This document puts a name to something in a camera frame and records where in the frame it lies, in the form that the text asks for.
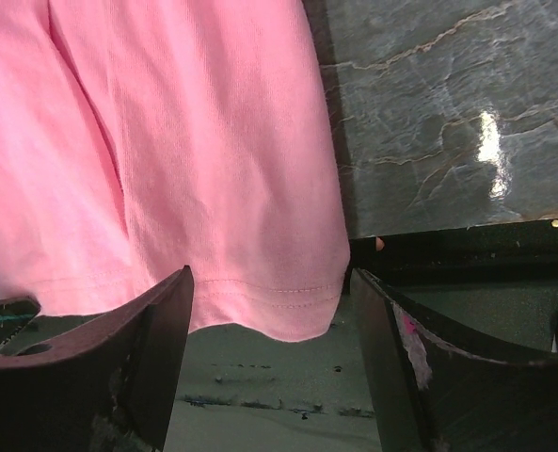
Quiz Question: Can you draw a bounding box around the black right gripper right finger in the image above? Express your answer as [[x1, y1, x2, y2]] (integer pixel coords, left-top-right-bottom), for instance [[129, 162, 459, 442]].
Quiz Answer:
[[351, 269, 558, 451]]

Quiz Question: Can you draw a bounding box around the pink t shirt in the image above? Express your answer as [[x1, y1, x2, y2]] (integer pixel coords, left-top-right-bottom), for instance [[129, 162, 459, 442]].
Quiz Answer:
[[0, 1, 350, 342]]

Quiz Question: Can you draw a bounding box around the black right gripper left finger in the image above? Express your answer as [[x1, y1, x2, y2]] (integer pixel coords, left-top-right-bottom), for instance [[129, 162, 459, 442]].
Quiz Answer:
[[0, 267, 194, 451]]

